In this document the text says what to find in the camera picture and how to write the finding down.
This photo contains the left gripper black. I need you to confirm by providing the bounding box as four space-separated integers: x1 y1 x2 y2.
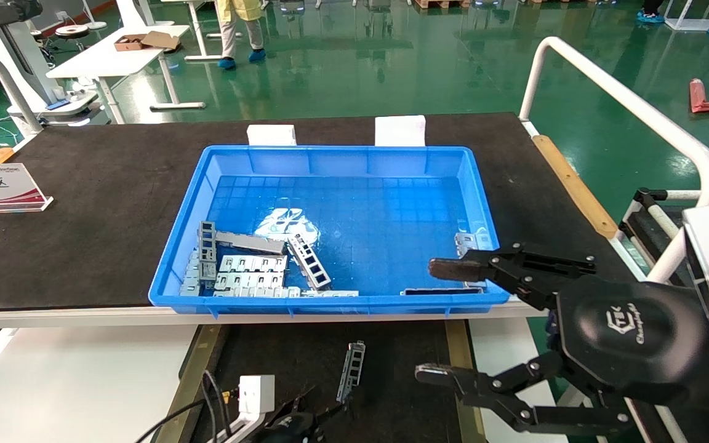
256 385 355 443

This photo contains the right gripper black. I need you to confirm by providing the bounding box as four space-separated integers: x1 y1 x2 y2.
415 243 709 436

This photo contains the silver metal channel bracket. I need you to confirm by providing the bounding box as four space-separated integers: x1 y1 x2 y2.
336 340 367 405

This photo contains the notched metal strip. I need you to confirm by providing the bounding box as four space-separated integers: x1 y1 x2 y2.
212 287 302 298

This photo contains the flat slotted metal plate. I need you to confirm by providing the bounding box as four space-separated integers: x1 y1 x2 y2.
219 255 288 274
215 273 286 290

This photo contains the long wooden edge strip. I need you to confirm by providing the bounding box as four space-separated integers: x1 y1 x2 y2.
532 135 619 240

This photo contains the clear plastic film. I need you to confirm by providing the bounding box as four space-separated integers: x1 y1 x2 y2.
254 207 319 244

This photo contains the blue plastic bin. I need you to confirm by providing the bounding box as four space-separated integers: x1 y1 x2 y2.
148 145 511 317

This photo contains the large white foam block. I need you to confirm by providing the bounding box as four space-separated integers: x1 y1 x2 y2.
374 115 427 148

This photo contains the white tube railing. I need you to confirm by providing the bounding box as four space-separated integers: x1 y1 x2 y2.
518 36 709 284

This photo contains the small white foam block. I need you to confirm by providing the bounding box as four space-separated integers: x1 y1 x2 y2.
247 124 297 147

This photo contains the black felt table mat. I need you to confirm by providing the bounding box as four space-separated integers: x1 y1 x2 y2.
0 113 638 312

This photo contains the white floor stand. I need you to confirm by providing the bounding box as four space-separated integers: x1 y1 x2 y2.
662 0 709 31

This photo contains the person in yellow coat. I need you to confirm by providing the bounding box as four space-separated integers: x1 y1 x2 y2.
215 0 266 70

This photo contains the open cardboard box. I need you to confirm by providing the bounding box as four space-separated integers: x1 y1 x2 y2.
114 31 180 52

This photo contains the white work table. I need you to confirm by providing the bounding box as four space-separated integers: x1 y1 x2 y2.
46 23 207 126

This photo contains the black round stool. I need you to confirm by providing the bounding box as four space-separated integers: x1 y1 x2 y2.
55 25 92 51

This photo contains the grey tube railing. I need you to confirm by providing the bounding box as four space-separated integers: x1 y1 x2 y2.
0 50 43 137

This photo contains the white robot with column base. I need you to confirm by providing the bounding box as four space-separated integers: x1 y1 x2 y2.
0 0 103 127

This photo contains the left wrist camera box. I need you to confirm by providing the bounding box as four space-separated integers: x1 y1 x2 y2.
239 375 276 425

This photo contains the black tray with brass frame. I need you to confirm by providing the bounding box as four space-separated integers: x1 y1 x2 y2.
156 320 484 443

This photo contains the small folded metal bracket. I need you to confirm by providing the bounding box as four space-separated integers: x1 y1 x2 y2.
455 232 492 290

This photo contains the black camera cable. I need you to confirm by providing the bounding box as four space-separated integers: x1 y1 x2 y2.
135 369 241 443

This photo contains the metal bracket with square windows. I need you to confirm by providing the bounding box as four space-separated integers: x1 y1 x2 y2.
286 234 333 290

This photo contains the black roller frame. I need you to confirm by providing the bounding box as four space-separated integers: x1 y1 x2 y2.
618 188 691 274

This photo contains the grey L-shaped metal bracket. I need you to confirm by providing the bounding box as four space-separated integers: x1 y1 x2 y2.
198 221 286 282

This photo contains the stacked grey metal bracket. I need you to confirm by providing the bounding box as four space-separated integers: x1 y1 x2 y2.
180 249 202 297

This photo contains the white table frame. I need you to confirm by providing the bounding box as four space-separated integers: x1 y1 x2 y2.
183 0 243 62

